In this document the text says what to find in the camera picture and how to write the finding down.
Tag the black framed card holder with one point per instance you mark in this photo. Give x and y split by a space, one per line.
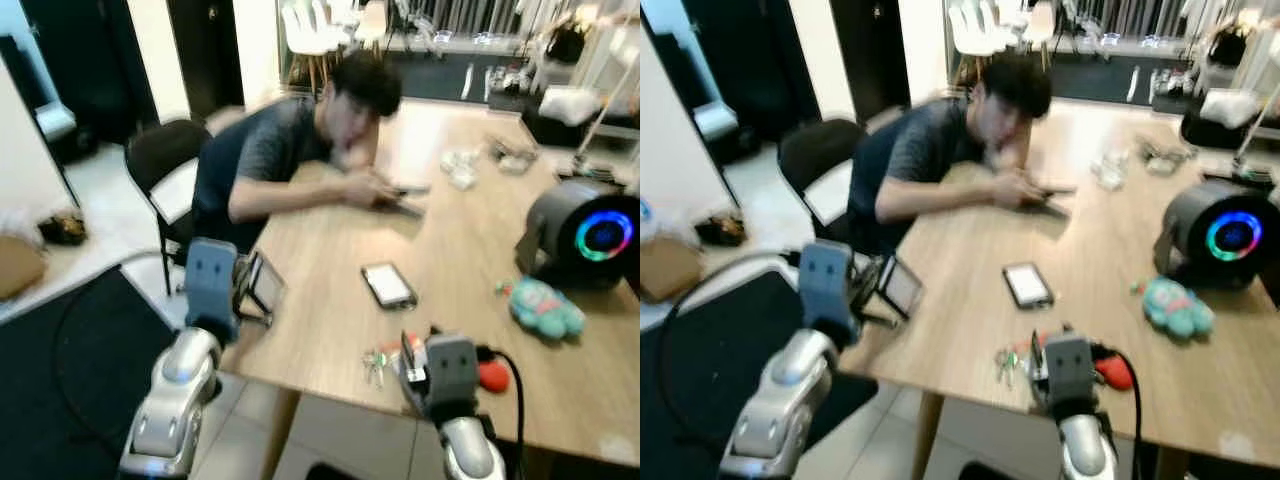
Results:
265 288
902 288

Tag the bunch of keys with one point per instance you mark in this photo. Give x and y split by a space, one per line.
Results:
378 365
1010 363

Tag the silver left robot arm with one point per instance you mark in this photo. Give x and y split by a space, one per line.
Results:
785 400
175 400

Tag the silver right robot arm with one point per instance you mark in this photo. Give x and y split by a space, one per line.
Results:
470 450
1087 448

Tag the smartphone with white screen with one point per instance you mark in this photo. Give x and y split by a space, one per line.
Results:
389 285
1028 285

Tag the small red object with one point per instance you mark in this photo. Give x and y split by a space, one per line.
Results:
493 376
1116 373

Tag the wooden table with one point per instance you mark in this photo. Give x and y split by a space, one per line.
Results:
470 250
1110 245

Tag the seated person dark shirt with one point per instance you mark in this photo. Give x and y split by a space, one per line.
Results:
910 160
265 160

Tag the teal plush toy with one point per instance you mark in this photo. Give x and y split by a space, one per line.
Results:
545 308
1178 307

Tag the black chair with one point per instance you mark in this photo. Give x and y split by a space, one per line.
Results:
815 150
160 150

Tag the small black bag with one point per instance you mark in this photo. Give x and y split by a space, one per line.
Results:
720 232
63 230

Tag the black floor mat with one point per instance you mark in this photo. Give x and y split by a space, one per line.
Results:
720 370
70 380

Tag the clear plastic wrapper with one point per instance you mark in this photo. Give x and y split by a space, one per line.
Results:
1110 170
460 170

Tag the brown cardboard box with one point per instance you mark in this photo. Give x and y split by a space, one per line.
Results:
668 268
20 268

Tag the white plastic bag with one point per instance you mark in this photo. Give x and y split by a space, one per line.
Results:
660 222
18 222

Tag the small clutter of items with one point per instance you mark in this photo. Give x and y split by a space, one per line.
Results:
1162 155
512 155

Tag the white dining chair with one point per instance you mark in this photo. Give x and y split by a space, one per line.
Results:
978 33
310 35

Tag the white pillow-like bag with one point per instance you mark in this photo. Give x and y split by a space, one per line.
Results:
568 104
1230 107

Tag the thin metal pole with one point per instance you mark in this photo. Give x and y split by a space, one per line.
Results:
1255 125
600 120

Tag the black hanging bag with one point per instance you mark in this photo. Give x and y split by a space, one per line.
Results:
1227 46
567 43

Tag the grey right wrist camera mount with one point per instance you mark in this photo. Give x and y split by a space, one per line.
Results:
1071 370
452 372

